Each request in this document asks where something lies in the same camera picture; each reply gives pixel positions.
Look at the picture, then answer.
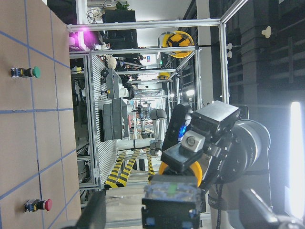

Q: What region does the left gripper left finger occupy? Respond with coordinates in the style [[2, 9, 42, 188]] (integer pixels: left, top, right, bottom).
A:
[[75, 190, 106, 229]]

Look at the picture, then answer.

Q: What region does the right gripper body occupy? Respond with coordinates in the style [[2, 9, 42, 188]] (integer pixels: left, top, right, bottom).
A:
[[161, 101, 240, 191]]

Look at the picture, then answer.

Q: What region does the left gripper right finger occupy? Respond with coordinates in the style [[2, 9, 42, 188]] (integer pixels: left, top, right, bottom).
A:
[[239, 189, 295, 229]]

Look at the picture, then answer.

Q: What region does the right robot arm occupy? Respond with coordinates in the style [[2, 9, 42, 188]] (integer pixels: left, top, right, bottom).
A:
[[161, 101, 271, 229]]

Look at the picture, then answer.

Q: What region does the red push button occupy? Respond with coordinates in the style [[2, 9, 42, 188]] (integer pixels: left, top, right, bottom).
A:
[[24, 199, 53, 212]]

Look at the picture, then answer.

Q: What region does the green push button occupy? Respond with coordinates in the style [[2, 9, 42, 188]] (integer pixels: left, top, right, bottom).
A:
[[11, 66, 41, 79]]

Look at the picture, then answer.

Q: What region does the yellow hard hat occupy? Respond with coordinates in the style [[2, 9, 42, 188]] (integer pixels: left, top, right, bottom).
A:
[[162, 31, 194, 59]]

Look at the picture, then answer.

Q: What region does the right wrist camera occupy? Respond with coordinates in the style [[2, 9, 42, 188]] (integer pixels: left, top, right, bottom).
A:
[[162, 102, 193, 152]]

